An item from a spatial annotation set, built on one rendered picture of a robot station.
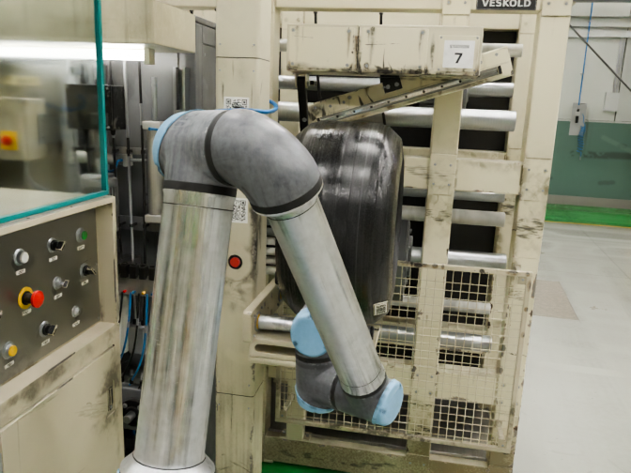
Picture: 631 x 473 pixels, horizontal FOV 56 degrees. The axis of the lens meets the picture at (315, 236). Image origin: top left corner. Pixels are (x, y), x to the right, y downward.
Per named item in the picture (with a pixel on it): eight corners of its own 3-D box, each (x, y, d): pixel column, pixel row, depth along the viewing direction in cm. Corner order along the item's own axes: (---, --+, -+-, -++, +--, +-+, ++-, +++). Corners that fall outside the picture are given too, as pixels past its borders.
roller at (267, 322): (258, 313, 178) (256, 328, 177) (254, 312, 173) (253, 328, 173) (375, 326, 172) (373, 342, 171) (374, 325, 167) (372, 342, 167)
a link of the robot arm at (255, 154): (308, 91, 82) (414, 397, 119) (244, 94, 90) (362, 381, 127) (259, 133, 75) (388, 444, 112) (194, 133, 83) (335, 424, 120)
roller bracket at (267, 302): (241, 343, 171) (242, 311, 169) (276, 299, 209) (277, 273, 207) (253, 344, 170) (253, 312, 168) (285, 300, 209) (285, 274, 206)
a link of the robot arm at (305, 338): (288, 359, 119) (286, 312, 117) (301, 337, 131) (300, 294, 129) (334, 362, 117) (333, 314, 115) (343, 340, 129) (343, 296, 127)
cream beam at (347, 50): (284, 70, 189) (286, 22, 186) (301, 75, 213) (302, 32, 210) (480, 77, 178) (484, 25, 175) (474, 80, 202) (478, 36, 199)
